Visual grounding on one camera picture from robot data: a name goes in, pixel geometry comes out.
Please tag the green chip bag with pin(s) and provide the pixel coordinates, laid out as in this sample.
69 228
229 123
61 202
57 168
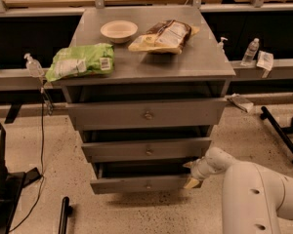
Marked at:
80 61

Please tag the small white pump bottle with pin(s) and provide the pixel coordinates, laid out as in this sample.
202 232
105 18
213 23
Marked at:
221 44

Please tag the grey drawer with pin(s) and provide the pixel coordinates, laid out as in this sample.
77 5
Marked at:
139 150
146 113
120 178

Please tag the grey drawer cabinet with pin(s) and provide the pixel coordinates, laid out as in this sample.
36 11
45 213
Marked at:
201 70

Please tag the grey middle drawer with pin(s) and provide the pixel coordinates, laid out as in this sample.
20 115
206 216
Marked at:
139 150

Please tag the black tube on floor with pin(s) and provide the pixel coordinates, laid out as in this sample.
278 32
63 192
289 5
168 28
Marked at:
66 211

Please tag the grey bottom drawer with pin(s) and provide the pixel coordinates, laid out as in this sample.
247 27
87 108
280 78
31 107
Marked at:
120 178

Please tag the black monitor stand left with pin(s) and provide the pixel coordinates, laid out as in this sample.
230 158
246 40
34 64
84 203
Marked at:
11 186

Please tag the folded cloth on ledge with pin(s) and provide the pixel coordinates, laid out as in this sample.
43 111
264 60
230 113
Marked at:
241 102

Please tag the black stand base right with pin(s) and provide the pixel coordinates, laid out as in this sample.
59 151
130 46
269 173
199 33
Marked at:
283 132

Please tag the clear water bottle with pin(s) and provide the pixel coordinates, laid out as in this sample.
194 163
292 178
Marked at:
250 52

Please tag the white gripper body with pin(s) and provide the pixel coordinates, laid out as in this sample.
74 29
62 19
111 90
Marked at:
197 172

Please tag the clear sanitizer pump bottle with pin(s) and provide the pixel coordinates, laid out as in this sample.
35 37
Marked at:
33 66

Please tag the grey top drawer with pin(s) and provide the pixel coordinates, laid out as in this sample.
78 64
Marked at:
146 113

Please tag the brown yellow snack bag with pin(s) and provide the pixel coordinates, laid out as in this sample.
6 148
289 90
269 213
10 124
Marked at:
166 37

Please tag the white wipes packet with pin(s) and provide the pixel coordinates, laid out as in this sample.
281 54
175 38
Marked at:
265 60

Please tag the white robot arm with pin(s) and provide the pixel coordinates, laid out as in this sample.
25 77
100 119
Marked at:
254 198

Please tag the white paper bowl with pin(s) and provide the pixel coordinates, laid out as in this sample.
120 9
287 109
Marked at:
119 31

